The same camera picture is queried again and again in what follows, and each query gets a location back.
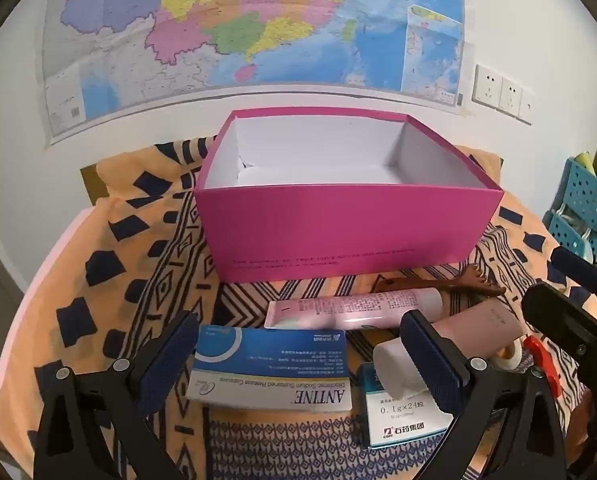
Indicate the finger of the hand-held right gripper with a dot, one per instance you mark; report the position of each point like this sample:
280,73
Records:
563,312
575,266

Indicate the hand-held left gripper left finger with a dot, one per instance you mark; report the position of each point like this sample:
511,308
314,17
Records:
171,355

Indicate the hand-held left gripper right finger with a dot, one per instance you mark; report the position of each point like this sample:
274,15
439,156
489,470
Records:
431,355

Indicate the beige tube with white cap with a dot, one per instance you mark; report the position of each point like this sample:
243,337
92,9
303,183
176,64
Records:
478,330

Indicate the small red plastic tool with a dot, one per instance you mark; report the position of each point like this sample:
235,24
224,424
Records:
543,365

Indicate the teal white medicine box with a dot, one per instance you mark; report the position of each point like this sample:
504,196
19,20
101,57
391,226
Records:
403,420

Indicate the wooden comb massager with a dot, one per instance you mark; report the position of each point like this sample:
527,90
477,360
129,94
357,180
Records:
478,287

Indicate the pink white cream tube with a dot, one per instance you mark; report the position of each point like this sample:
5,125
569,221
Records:
338,310

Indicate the blue white medicine box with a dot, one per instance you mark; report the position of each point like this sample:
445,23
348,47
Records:
278,355

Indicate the pink cardboard box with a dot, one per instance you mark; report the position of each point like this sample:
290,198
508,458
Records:
328,230

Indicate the white tape roll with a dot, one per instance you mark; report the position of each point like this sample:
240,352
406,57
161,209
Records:
509,356

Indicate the blue perforated plastic rack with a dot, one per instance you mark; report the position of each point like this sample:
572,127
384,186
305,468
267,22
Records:
585,195

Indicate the orange patterned tablecloth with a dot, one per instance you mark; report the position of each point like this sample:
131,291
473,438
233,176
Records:
128,285

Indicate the pale yellow object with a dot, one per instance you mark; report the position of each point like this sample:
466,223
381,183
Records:
584,158

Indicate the wooden table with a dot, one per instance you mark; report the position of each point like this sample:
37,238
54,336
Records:
91,182

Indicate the white wall switch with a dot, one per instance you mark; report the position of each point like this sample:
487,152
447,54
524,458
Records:
526,107

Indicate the white wall socket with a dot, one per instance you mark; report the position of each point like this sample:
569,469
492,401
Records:
511,96
487,85

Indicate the colourful wall map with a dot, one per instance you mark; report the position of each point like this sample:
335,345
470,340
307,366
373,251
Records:
228,25

